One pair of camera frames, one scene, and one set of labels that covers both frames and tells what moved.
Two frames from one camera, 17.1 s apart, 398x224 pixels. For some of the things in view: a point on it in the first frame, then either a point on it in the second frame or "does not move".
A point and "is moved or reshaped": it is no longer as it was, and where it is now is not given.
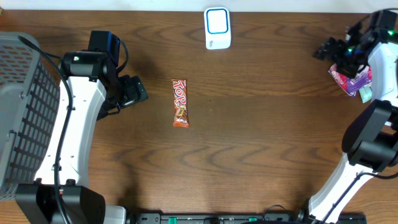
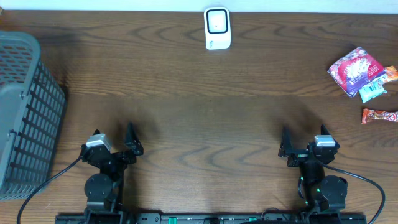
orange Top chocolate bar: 180,94 is moved or reshaped
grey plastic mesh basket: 30,97 does not move
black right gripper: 332,55 to 286,144
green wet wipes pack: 365,93 does not move
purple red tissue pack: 351,85 does not move
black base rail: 245,218 does not move
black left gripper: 134,92 to 116,156
